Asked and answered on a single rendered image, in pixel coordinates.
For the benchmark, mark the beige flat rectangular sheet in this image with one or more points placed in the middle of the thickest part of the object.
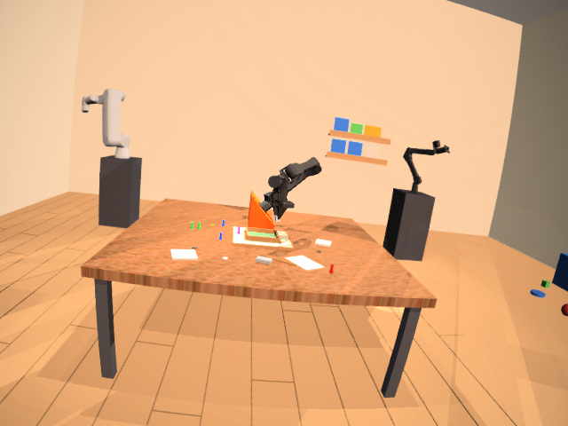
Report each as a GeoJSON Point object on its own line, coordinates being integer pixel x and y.
{"type": "Point", "coordinates": [304, 262]}

